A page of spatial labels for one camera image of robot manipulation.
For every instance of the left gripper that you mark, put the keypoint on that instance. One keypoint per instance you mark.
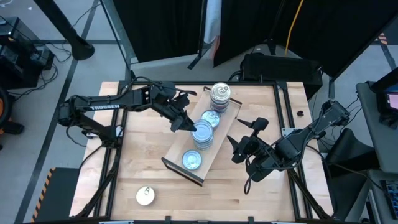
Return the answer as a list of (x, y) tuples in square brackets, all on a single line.
[(175, 105)]

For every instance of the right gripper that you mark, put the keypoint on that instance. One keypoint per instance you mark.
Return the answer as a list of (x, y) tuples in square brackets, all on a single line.
[(261, 155)]

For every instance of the red white tuna can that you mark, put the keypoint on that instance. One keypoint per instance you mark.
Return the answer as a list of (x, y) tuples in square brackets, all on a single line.
[(212, 116)]

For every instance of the blue Wild Planet tuna can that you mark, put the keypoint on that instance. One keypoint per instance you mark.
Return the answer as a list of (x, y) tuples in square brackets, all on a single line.
[(220, 91), (220, 104), (220, 111), (220, 108), (145, 195)]

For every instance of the teal tuna can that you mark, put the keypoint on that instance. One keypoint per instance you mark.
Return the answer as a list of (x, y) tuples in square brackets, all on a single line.
[(191, 159)]

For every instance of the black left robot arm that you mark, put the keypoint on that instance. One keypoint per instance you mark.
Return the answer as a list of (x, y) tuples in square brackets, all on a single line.
[(105, 104)]

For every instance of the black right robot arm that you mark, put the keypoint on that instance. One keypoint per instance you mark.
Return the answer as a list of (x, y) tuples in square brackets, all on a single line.
[(304, 137)]

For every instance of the small black knob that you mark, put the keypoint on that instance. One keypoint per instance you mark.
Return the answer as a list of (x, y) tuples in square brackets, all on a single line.
[(300, 113)]

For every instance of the black stand foot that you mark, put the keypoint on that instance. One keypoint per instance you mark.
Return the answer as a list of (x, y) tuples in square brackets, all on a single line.
[(196, 59)]

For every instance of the black equipment box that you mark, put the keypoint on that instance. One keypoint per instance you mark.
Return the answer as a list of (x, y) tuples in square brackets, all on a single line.
[(280, 68)]

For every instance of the black curtain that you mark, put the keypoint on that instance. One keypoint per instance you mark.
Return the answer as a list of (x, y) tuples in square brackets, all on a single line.
[(335, 28), (158, 28)]

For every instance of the black office chair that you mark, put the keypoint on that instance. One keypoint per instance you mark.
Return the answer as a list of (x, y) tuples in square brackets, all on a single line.
[(348, 155)]

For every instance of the grey desk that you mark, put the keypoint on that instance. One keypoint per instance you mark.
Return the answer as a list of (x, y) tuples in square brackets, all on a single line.
[(379, 140), (376, 202)]

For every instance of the black hazard-striped platform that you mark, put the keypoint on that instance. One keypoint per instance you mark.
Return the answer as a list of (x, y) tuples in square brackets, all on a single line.
[(59, 196)]

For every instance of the black monitor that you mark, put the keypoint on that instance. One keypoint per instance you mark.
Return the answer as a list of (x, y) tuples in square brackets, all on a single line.
[(385, 90)]

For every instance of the black pole with round base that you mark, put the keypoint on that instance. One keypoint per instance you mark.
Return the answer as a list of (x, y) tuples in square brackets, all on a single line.
[(62, 25)]

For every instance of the black keyboard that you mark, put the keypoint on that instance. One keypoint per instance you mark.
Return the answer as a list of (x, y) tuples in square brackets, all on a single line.
[(391, 196)]

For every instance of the orange striped marker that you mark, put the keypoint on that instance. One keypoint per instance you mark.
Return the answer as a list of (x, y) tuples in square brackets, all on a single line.
[(383, 39)]

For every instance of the black equipment cart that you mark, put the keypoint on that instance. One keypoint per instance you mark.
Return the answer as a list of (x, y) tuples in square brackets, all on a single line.
[(18, 65)]

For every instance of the orange black floor machine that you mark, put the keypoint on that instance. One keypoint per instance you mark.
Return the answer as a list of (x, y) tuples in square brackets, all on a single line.
[(2, 109)]

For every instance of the wooden shelf with black frame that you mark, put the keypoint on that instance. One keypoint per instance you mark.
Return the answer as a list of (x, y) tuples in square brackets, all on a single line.
[(177, 152)]

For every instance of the black aluminium table frame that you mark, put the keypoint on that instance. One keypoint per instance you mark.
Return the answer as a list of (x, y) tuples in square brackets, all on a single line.
[(255, 83)]

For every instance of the grey metal post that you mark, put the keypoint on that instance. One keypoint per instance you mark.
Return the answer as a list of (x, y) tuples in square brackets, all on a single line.
[(119, 34)]

